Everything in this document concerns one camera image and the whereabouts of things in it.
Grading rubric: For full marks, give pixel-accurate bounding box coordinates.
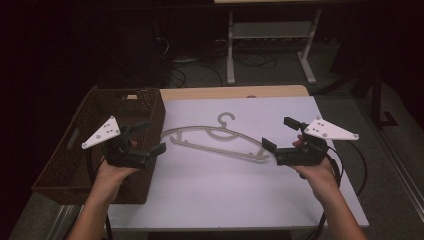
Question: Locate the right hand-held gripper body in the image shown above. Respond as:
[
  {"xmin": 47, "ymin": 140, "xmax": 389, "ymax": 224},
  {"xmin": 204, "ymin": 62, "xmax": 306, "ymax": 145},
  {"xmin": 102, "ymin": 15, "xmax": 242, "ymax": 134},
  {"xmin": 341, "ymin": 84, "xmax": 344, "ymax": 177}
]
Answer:
[{"xmin": 275, "ymin": 116, "xmax": 361, "ymax": 167}]

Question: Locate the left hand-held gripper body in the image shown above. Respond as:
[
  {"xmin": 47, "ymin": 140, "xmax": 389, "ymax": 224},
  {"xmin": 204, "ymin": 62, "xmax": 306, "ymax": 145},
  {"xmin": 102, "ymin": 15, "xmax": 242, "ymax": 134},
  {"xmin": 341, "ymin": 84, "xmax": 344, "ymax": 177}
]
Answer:
[{"xmin": 81, "ymin": 115, "xmax": 158, "ymax": 169}]

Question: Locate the grey plastic clothes hanger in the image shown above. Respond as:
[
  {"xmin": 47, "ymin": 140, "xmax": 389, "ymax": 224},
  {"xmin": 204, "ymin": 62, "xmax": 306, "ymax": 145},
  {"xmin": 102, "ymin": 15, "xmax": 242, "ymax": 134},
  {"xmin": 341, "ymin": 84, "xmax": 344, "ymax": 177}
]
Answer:
[{"xmin": 160, "ymin": 111, "xmax": 273, "ymax": 165}]

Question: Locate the brown woven basket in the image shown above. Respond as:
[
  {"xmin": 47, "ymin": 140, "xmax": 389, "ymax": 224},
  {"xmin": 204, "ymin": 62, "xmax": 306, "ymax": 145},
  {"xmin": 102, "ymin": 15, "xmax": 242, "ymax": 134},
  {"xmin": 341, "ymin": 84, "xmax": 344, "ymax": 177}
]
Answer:
[{"xmin": 31, "ymin": 87, "xmax": 167, "ymax": 205}]

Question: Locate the person's left hand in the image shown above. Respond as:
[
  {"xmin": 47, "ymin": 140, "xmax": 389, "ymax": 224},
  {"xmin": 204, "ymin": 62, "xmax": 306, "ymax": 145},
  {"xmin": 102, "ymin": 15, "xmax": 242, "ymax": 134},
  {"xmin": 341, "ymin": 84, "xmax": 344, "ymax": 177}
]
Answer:
[{"xmin": 94, "ymin": 139, "xmax": 140, "ymax": 192}]

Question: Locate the person's right hand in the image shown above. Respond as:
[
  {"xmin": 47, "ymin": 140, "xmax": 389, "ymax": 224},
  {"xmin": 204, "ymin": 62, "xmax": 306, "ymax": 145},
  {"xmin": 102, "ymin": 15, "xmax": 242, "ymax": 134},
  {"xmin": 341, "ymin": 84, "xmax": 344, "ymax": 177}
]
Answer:
[{"xmin": 291, "ymin": 134, "xmax": 342, "ymax": 202}]

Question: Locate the wooden table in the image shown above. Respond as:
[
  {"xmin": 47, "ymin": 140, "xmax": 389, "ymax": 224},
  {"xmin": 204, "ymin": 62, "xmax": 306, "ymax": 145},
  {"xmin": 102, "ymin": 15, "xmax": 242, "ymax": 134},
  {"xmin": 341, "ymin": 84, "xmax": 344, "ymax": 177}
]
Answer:
[{"xmin": 159, "ymin": 84, "xmax": 310, "ymax": 102}]

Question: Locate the white table board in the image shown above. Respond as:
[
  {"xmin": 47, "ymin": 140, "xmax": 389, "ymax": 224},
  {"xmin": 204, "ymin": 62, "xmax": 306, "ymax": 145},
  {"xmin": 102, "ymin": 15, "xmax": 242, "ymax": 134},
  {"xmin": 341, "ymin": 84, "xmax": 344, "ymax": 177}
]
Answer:
[{"xmin": 107, "ymin": 95, "xmax": 370, "ymax": 232}]

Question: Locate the dark metal stand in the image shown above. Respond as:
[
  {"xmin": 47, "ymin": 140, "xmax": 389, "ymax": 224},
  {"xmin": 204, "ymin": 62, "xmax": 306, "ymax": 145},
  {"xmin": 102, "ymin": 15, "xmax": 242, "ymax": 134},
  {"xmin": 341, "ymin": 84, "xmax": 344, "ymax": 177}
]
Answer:
[{"xmin": 316, "ymin": 64, "xmax": 400, "ymax": 131}]

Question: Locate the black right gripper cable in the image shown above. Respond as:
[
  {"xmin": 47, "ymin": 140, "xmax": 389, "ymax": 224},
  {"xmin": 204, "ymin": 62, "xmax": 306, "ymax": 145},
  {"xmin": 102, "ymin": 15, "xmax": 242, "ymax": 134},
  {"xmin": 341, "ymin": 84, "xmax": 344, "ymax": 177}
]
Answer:
[{"xmin": 307, "ymin": 141, "xmax": 368, "ymax": 240}]

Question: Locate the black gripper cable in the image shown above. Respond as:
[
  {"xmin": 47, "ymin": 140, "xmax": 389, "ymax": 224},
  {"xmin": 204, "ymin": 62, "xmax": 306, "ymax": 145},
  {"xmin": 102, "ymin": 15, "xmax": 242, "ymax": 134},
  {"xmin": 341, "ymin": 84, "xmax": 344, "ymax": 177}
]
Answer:
[
  {"xmin": 85, "ymin": 148, "xmax": 115, "ymax": 240},
  {"xmin": 307, "ymin": 141, "xmax": 368, "ymax": 240}
]

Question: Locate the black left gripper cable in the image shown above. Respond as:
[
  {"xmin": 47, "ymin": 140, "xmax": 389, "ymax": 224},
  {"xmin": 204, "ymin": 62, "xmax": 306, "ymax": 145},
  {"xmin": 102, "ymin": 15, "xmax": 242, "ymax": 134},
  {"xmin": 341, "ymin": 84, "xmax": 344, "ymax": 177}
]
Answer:
[{"xmin": 85, "ymin": 148, "xmax": 115, "ymax": 240}]

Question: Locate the black floor cable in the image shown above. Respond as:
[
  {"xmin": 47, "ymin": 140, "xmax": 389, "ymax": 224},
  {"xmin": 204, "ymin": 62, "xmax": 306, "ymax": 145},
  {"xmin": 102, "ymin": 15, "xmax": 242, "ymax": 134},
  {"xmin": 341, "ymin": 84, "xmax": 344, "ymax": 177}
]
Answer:
[{"xmin": 166, "ymin": 36, "xmax": 281, "ymax": 88}]

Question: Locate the white metal desk frame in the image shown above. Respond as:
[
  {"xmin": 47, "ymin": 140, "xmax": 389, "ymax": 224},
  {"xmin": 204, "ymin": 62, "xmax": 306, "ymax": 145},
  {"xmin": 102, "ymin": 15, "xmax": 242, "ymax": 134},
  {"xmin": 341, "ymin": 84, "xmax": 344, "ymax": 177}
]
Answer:
[{"xmin": 213, "ymin": 0, "xmax": 323, "ymax": 86}]

